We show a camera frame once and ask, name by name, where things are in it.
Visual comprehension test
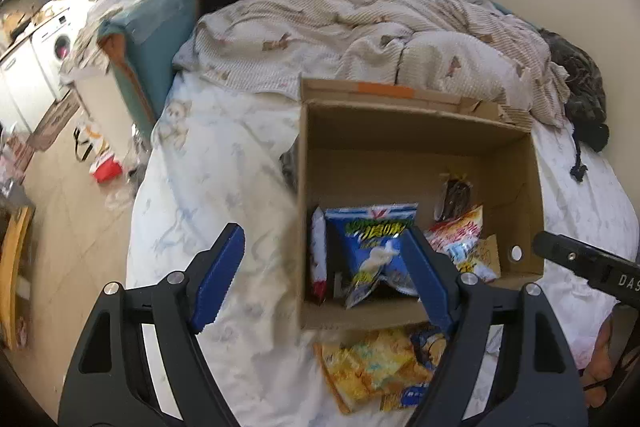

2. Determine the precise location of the yellow brown cracker packet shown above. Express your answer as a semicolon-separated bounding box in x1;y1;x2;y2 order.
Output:
314;329;434;415

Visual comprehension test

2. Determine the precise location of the white red large snack bag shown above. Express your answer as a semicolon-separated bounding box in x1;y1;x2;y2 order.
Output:
424;205;486;280

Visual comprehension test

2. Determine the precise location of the dark brown snack packet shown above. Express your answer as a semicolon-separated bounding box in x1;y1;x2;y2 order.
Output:
434;173;472;222

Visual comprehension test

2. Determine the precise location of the blue milk candy bag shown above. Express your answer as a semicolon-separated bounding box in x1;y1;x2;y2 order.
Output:
324;202;419;309

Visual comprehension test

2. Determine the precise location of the white rice cake packet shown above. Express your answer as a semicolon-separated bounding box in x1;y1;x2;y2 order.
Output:
309;207;328;305

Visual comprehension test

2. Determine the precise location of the orange biscuit packet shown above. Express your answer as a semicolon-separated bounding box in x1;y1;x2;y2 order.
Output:
476;234;501;282

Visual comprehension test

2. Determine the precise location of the person's right hand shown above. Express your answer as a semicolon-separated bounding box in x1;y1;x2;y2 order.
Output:
580;313;628;409

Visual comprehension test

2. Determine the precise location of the camouflage jacket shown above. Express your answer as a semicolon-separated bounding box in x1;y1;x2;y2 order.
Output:
539;28;610;183

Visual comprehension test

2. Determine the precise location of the wooden yellow chair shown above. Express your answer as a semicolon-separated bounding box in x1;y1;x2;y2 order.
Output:
0;206;34;350

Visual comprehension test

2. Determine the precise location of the red white bag on floor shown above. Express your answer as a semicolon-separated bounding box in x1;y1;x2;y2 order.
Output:
89;152;122;184

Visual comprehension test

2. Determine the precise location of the white floral bed sheet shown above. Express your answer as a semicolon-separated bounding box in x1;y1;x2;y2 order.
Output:
127;74;639;426

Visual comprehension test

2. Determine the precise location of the brown floor mat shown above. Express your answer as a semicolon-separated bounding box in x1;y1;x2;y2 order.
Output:
27;91;80;152

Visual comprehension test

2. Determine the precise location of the brown cardboard box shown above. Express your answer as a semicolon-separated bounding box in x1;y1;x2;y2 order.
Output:
297;79;544;331

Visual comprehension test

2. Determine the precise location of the white kitchen cabinet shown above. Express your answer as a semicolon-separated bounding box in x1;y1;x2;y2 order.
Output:
1;40;55;133

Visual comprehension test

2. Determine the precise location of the beige checked bear duvet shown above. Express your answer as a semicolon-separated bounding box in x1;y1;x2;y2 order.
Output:
174;0;570;127

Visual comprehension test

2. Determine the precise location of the white washing machine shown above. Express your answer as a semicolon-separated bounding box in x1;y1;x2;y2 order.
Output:
30;9;76;101

